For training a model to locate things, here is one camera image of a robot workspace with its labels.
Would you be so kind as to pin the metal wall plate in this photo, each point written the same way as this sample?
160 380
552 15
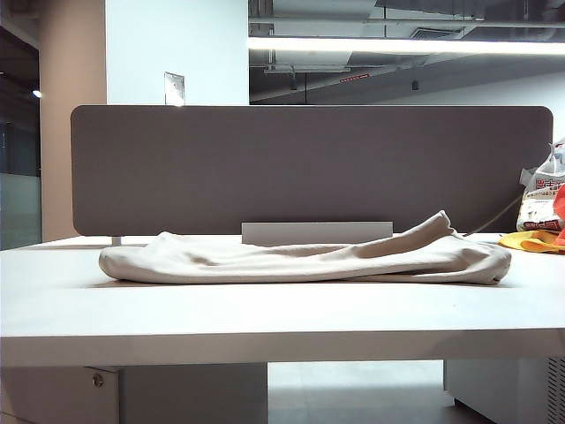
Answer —
174 88

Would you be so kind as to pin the red ceiling sign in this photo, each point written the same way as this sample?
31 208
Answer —
354 78

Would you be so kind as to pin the white cabinet with vent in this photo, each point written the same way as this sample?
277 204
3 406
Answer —
499 388

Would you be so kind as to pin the long ceiling light strip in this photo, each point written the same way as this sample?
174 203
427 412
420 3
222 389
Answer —
397 46

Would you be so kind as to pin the beige T-shirt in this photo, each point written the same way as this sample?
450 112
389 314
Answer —
287 265

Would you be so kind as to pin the white divider bracket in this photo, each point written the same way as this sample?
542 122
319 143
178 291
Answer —
117 240

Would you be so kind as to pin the ceiling air vent grille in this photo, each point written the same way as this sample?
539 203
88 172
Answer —
436 32

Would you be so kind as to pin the round silver drawer lock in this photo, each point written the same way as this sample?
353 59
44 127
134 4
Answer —
98 379

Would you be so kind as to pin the grey fabric desk divider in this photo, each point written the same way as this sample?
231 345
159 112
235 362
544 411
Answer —
309 168

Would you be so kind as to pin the printed plastic snack bag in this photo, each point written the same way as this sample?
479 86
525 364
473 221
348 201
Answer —
536 207

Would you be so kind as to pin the white drawer cabinet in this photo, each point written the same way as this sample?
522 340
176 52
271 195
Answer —
176 393

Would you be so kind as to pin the yellow cloth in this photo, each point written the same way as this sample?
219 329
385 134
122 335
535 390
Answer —
523 241

